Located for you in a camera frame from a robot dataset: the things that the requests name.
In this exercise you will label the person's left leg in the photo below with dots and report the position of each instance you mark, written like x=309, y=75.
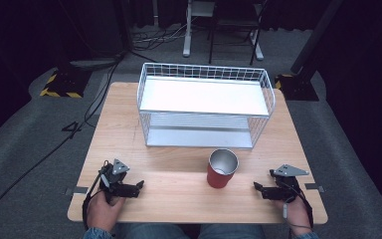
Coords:
x=152, y=232

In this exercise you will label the red cup with metal inside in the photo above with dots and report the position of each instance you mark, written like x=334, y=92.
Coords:
x=222, y=172

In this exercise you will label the black stand base striped edge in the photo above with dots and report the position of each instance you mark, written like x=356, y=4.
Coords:
x=298, y=87
x=66, y=83

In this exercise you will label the black chair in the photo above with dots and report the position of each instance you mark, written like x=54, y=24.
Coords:
x=235, y=23

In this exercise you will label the white desk leg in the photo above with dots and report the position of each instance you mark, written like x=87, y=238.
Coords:
x=257, y=45
x=188, y=30

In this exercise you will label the person's leg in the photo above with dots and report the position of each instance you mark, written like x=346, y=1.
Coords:
x=232, y=232
x=152, y=232

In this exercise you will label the person's left hand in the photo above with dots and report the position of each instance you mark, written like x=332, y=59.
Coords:
x=102, y=212

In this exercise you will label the black slanted pole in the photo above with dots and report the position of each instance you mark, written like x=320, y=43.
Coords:
x=315, y=36

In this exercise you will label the person's right hand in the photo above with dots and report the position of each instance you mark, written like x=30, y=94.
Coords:
x=296, y=214

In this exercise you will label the person's right leg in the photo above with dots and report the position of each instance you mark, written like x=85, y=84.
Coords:
x=232, y=232

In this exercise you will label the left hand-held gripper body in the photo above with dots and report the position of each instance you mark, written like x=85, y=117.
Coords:
x=114, y=177

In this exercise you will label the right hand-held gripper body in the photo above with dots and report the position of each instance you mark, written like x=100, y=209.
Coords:
x=286, y=181

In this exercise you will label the grey tape piece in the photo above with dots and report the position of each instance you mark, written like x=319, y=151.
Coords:
x=78, y=190
x=315, y=187

